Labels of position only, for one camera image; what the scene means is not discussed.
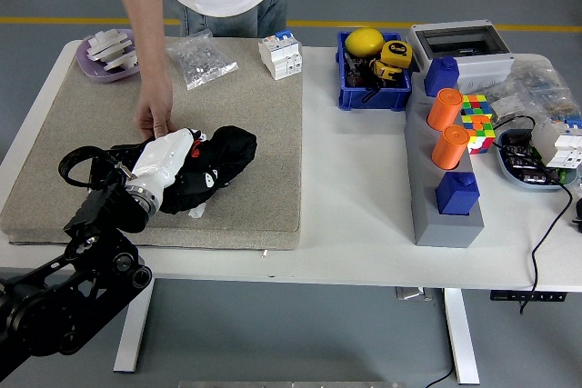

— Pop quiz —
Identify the silver bracket under table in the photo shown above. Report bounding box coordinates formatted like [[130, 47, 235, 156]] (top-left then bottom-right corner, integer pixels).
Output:
[[394, 286, 434, 302]]

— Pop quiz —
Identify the yellow ball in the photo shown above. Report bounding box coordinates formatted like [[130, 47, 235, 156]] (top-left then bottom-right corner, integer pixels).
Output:
[[344, 26, 386, 60]]

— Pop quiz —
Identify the white plastic strips stack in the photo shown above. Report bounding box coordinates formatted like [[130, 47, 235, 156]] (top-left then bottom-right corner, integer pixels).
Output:
[[85, 29, 131, 62]]

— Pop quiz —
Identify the blue plastic bin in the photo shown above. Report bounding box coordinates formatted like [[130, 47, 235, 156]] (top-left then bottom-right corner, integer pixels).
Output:
[[335, 30, 414, 112]]

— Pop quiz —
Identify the yellow black tape measure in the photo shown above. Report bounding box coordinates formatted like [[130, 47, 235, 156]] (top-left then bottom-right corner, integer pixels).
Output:
[[378, 40, 414, 72]]

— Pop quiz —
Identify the grey block base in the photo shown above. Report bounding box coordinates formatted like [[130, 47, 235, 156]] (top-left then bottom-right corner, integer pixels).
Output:
[[403, 76, 487, 249]]

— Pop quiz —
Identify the small yellow black tool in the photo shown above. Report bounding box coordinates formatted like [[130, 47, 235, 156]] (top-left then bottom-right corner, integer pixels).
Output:
[[368, 58, 404, 85]]

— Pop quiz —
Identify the black electronic parts pile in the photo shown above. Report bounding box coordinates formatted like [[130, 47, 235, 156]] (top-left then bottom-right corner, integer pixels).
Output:
[[501, 131, 561, 185]]

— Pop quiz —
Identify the white table leg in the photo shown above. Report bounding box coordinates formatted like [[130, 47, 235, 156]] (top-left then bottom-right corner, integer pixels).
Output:
[[112, 277, 156, 373], [442, 287, 481, 385]]

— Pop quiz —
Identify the clear bag of screws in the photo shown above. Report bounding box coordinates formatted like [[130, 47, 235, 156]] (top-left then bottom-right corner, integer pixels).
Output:
[[164, 27, 240, 92]]

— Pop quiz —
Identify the thin black power cable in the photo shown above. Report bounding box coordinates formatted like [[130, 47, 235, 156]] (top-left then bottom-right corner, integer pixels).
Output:
[[425, 367, 457, 388]]

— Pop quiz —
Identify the black table control panel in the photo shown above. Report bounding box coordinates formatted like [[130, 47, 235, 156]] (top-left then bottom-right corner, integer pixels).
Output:
[[489, 290, 567, 303]]

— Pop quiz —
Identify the black hand tool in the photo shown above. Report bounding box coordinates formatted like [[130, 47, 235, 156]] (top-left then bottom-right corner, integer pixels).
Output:
[[343, 52, 372, 88]]

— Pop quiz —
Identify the grey-brown mat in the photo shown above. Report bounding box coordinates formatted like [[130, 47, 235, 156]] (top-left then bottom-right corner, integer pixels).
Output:
[[0, 35, 305, 252]]

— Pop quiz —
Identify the grey distribution box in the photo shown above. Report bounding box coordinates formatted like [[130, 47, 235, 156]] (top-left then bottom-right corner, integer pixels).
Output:
[[404, 19, 517, 89]]

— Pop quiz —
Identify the person's right hand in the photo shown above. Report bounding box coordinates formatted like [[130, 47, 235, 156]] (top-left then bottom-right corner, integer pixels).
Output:
[[134, 81, 180, 142]]

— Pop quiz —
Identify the white circuit breaker blue switch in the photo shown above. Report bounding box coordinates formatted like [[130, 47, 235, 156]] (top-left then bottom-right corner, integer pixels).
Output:
[[257, 28, 305, 83]]

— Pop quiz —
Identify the clear bag of components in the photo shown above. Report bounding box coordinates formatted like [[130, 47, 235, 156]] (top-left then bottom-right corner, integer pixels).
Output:
[[458, 54, 582, 130]]

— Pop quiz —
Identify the blue block with knob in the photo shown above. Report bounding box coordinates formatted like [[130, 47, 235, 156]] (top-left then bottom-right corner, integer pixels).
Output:
[[435, 171, 481, 216], [422, 55, 460, 97]]

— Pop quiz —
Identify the orange cylinder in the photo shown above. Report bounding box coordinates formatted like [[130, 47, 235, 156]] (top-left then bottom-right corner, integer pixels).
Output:
[[430, 124, 471, 171], [426, 87, 464, 133]]

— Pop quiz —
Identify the light blue bowl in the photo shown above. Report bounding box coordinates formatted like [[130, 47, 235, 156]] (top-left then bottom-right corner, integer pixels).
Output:
[[494, 128, 579, 193]]

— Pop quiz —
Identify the purple plastic tray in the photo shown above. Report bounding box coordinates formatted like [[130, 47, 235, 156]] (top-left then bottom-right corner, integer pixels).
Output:
[[75, 27, 141, 85]]

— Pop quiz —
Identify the white circuit breaker row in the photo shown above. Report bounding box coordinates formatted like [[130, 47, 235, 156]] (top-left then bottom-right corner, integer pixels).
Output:
[[530, 115, 582, 169]]

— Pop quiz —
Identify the white plastic bracket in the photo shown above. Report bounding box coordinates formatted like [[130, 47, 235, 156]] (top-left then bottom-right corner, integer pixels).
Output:
[[102, 45, 140, 72]]

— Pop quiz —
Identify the colourful puzzle cube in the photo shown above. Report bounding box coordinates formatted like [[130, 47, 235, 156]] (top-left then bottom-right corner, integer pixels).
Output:
[[458, 94, 497, 155]]

